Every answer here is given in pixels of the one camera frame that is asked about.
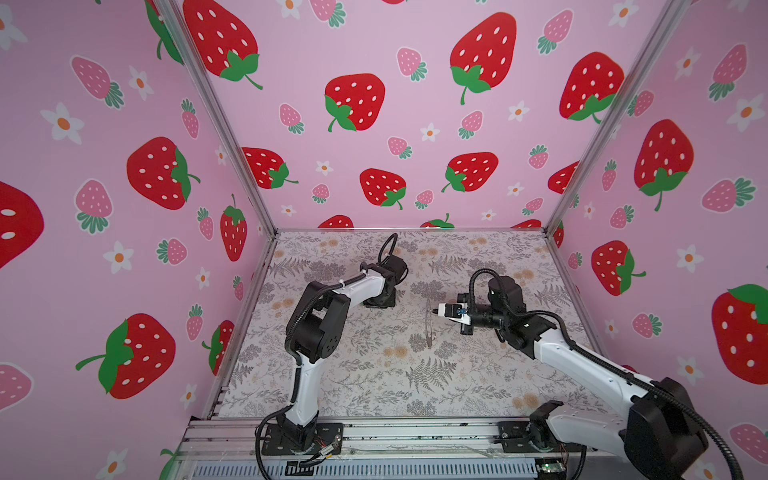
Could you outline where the large perforated metal keyring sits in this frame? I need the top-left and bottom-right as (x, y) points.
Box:
(424, 298), (436, 349)

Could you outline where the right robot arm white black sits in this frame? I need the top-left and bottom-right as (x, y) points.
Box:
(432, 271), (709, 479)

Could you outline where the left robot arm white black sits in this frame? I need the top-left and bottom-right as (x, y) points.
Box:
(277, 255), (408, 451)

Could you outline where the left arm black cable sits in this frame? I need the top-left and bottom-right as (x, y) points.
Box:
(254, 232), (400, 480)

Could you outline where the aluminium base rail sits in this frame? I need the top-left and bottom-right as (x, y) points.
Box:
(179, 416), (577, 480)

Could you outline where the aluminium corner post right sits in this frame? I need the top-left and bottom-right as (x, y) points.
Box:
(543, 0), (690, 240)

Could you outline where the aluminium corner post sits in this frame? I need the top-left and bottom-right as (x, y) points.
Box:
(157, 0), (278, 239)
(543, 0), (690, 240)

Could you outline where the aluminium corner post left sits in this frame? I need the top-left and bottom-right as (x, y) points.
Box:
(157, 0), (278, 239)

